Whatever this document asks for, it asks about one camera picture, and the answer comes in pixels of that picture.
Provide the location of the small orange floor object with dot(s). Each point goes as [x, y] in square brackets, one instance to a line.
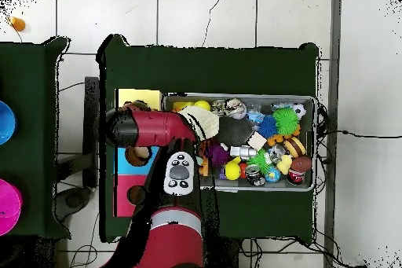
[18, 24]

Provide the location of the green spiky puffer ball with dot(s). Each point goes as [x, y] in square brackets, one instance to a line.
[285, 121]

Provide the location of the wooden box with three holes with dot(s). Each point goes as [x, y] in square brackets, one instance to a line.
[125, 208]

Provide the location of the brown toy football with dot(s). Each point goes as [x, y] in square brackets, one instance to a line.
[301, 163]

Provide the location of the cream knitted cloth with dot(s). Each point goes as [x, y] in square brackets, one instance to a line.
[205, 121]

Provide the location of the silver drink can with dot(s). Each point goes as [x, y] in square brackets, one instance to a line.
[234, 107]

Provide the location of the magenta bowl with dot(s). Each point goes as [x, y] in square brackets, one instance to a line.
[8, 205]

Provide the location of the dark green side table cloth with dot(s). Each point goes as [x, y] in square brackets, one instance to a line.
[31, 76]

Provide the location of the black frame beside table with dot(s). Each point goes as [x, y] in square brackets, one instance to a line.
[91, 98]

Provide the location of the blue bowl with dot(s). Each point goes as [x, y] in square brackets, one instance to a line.
[4, 123]

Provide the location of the small blue spiky puffer ball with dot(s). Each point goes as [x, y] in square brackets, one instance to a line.
[267, 126]

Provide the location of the plain yellow ball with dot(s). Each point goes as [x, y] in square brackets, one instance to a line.
[202, 104]

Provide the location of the purple spiky monster toy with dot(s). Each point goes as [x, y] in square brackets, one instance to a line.
[218, 154]

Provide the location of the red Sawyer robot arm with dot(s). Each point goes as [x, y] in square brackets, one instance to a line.
[157, 128]

